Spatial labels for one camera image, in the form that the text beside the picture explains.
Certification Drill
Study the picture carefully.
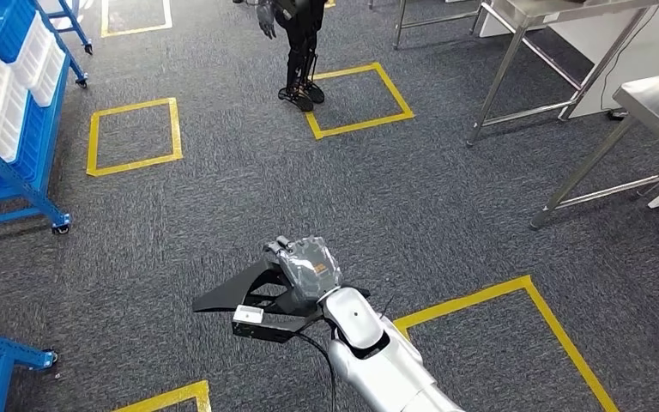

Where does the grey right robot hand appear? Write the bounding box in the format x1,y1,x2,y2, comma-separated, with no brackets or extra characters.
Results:
262,235,343,306

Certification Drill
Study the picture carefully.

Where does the grey hand of black humanoid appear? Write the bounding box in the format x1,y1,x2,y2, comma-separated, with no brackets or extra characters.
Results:
257,2,279,40

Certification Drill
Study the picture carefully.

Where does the black plastic plate frame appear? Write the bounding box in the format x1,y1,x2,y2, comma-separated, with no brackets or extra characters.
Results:
191,258,372,319

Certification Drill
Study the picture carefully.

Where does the black humanoid robot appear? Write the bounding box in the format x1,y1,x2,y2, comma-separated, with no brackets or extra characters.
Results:
233,0,330,113

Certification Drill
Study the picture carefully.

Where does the yellow floor tape square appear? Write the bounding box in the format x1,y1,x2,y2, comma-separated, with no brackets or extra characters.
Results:
305,62,415,141
86,97,184,178
393,276,620,412
112,380,212,412
100,0,173,39

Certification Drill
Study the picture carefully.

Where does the stainless steel table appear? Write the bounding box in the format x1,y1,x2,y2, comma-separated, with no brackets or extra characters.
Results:
369,0,484,52
465,0,659,148

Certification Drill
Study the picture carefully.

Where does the blue plastic crate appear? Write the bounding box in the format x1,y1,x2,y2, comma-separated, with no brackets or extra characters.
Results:
0,0,39,64

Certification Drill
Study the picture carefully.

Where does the blue metal rack on casters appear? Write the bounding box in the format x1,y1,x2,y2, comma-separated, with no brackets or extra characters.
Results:
0,0,93,260

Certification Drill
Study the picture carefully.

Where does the white cabinet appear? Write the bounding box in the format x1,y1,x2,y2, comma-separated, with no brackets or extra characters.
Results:
480,0,659,122

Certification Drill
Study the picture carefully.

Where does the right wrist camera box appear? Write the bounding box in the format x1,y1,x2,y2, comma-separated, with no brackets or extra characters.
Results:
231,305,322,344

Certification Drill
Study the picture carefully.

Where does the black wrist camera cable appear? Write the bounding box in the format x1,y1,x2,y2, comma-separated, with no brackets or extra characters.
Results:
298,332,340,412

